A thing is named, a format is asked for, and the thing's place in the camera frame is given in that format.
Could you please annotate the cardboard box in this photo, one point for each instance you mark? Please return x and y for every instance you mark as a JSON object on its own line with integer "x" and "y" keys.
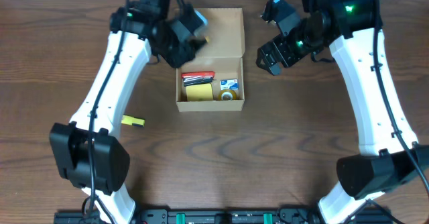
{"x": 223, "y": 54}

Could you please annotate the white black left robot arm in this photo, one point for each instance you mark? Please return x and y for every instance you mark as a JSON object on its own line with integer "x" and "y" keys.
{"x": 87, "y": 149}

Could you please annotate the white blue eraser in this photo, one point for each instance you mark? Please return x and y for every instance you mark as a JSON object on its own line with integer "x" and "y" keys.
{"x": 232, "y": 84}

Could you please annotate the yellow sticky note pad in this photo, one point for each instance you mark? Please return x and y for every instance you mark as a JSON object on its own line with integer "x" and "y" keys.
{"x": 201, "y": 92}

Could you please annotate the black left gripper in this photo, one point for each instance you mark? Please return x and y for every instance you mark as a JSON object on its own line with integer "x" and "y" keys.
{"x": 182, "y": 54}

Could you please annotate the yellow highlighter marker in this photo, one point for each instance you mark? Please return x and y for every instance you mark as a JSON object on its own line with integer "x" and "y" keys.
{"x": 130, "y": 120}

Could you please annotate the red multi-tool pocket knife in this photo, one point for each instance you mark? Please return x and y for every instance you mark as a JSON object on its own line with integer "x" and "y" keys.
{"x": 197, "y": 78}

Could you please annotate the yellow adhesive tape roll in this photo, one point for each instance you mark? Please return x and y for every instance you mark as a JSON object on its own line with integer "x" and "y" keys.
{"x": 227, "y": 95}

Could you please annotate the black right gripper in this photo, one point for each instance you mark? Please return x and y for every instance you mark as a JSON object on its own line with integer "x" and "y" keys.
{"x": 278, "y": 51}

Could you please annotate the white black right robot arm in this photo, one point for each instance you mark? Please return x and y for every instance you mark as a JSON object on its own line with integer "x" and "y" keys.
{"x": 390, "y": 154}

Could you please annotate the black correction tape dispenser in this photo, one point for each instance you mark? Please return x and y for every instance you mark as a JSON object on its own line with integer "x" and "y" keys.
{"x": 199, "y": 43}

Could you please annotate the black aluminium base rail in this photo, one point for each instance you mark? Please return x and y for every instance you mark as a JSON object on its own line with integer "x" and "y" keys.
{"x": 280, "y": 216}

